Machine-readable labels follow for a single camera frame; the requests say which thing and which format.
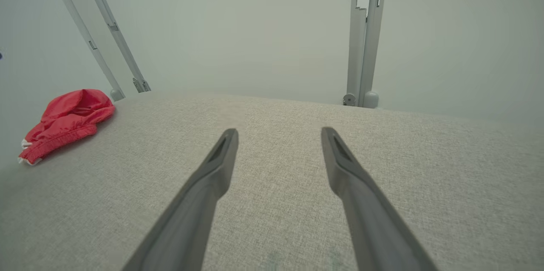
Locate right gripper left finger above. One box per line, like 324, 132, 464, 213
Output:
121, 128, 240, 271

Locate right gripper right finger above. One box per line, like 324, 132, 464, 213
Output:
320, 126, 439, 271

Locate red shorts with white stripes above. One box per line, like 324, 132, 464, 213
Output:
17, 88, 116, 166

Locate grey partition post with foot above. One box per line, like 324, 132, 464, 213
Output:
343, 0, 388, 109
42, 0, 152, 102

